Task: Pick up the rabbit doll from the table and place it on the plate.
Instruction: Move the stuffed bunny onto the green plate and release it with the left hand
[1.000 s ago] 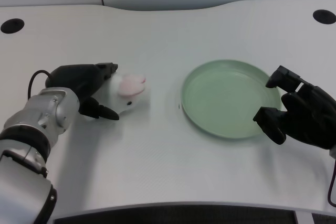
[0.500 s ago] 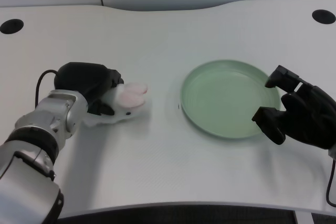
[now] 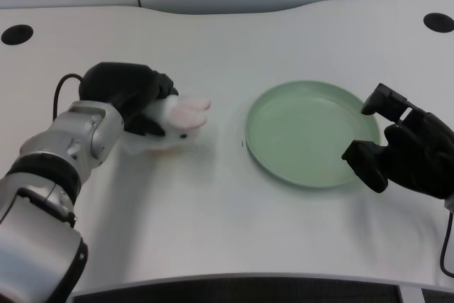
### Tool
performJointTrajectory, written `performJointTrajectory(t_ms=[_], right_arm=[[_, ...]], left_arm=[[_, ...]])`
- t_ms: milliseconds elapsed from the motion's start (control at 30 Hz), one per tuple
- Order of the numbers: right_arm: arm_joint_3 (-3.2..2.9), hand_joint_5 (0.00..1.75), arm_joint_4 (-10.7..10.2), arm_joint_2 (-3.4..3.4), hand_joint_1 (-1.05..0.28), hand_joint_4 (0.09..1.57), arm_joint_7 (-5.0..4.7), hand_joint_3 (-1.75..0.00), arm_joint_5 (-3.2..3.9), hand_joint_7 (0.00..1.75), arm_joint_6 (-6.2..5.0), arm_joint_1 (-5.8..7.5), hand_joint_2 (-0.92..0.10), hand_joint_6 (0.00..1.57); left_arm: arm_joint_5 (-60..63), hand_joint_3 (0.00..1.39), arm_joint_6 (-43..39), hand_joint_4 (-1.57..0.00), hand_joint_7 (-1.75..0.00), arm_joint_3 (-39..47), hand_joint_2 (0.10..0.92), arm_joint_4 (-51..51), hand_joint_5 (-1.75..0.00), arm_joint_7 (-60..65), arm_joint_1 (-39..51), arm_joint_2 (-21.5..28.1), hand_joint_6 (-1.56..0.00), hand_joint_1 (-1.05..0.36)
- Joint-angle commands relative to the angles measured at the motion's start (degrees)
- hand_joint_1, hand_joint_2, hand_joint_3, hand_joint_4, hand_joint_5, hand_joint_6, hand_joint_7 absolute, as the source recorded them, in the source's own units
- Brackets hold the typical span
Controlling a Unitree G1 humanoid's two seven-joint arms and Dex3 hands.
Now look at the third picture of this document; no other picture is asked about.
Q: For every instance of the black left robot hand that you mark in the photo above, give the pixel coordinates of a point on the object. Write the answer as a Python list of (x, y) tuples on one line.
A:
[(124, 93)]

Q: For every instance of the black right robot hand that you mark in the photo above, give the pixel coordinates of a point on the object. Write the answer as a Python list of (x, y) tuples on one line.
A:
[(415, 161)]

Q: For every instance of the white plush rabbit doll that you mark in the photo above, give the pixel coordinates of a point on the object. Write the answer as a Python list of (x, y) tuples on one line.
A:
[(181, 118)]

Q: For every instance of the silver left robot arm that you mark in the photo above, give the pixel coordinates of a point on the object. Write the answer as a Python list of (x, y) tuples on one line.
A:
[(49, 189)]

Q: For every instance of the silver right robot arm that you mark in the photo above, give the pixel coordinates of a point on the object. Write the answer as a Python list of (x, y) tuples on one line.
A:
[(450, 205)]

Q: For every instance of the light green round plate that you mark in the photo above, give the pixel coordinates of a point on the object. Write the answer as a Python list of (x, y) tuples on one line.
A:
[(308, 132)]

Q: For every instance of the black round table grommet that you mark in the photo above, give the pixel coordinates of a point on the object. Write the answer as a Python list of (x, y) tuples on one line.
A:
[(17, 34), (439, 22)]

